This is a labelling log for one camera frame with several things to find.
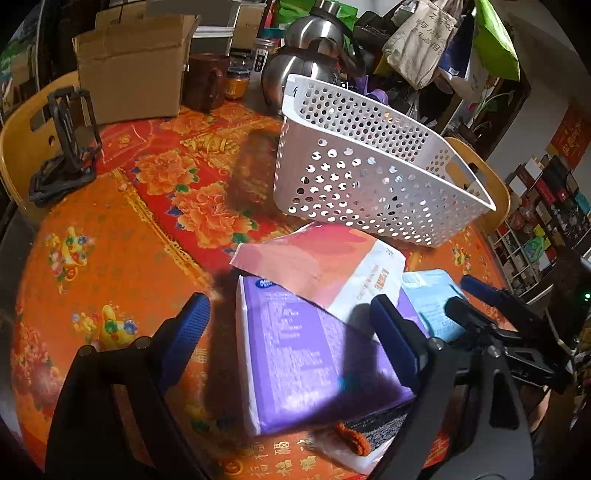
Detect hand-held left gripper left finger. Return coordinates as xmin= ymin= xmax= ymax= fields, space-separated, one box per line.
xmin=45 ymin=292 xmax=218 ymax=480

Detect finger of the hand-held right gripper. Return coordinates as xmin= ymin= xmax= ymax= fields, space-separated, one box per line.
xmin=460 ymin=274 xmax=548 ymax=342
xmin=444 ymin=298 xmax=504 ymax=347

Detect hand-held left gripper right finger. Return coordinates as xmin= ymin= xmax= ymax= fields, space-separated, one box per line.
xmin=369 ymin=294 xmax=536 ymax=480

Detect light blue packet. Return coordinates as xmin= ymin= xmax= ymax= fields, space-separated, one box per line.
xmin=401 ymin=269 xmax=469 ymax=343

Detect grey knit sock orange trim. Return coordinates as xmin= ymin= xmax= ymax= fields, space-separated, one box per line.
xmin=318 ymin=406 xmax=411 ymax=455

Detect purple tissue packet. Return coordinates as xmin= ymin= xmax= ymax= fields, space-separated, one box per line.
xmin=235 ymin=274 xmax=430 ymax=437

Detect clear plastic packaging bag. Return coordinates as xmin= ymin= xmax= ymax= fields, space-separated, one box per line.
xmin=307 ymin=406 xmax=416 ymax=476

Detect white perforated plastic basket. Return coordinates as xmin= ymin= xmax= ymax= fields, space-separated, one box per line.
xmin=272 ymin=74 xmax=498 ymax=249

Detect wooden chair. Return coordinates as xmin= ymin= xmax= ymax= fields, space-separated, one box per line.
xmin=443 ymin=137 xmax=512 ymax=234
xmin=0 ymin=71 xmax=100 ymax=227

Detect red floral tablecloth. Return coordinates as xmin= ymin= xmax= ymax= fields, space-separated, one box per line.
xmin=10 ymin=104 xmax=518 ymax=480

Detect shelf of small boxes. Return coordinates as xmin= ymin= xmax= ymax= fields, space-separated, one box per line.
xmin=489 ymin=154 xmax=591 ymax=296

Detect pink tissue packet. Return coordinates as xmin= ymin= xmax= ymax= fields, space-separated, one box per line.
xmin=229 ymin=222 xmax=407 ymax=324

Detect crinkled plastic bag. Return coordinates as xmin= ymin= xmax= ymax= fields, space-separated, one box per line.
xmin=406 ymin=90 xmax=439 ymax=126

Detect purple plastic object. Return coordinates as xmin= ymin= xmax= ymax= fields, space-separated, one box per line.
xmin=358 ymin=74 xmax=402 ymax=104

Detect black phone stand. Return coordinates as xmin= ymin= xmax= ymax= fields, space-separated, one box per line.
xmin=28 ymin=86 xmax=103 ymax=206

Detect white and blue bag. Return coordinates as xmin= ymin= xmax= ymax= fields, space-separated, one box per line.
xmin=438 ymin=14 xmax=499 ymax=100

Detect jar with orange contents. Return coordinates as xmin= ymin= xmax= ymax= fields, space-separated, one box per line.
xmin=225 ymin=67 xmax=250 ymax=101

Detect brown mug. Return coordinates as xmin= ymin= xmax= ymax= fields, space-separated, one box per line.
xmin=182 ymin=52 xmax=232 ymax=112

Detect hanging green bag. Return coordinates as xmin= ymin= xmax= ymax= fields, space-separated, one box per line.
xmin=475 ymin=0 xmax=522 ymax=81

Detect open cardboard box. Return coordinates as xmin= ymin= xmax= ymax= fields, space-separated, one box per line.
xmin=73 ymin=9 xmax=201 ymax=125

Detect beige canvas tote bag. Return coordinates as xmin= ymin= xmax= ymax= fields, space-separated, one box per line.
xmin=382 ymin=0 xmax=462 ymax=90

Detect stainless steel kettle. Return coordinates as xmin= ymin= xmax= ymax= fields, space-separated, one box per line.
xmin=284 ymin=0 xmax=358 ymax=49
xmin=261 ymin=37 xmax=365 ymax=116

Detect glass jar white label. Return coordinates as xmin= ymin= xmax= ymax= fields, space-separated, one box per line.
xmin=252 ymin=38 xmax=278 ymax=75

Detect dark wooden glass cabinet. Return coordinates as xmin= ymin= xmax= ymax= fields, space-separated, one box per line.
xmin=0 ymin=0 xmax=100 ymax=121

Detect green shopping bag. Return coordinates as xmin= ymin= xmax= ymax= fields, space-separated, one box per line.
xmin=276 ymin=0 xmax=324 ymax=21

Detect red wall poster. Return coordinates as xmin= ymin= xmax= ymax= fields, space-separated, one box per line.
xmin=549 ymin=104 xmax=591 ymax=164

